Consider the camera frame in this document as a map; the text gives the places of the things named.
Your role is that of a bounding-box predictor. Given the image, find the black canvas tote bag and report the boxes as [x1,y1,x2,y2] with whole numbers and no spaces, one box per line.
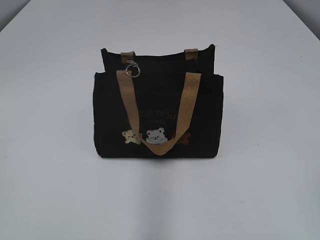
[93,44,224,159]

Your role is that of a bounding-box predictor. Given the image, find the silver zipper pull ring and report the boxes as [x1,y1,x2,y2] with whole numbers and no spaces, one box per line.
[124,59,139,76]

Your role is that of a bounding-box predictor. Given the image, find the tan front bag strap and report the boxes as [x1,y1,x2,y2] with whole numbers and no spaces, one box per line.
[116,70,202,157]

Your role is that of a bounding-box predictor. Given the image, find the tan bag strap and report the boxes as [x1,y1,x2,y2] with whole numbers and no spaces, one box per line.
[116,70,202,157]
[120,48,199,65]

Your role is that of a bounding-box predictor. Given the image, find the tan rear bag strap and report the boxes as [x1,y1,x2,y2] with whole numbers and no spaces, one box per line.
[120,48,199,65]

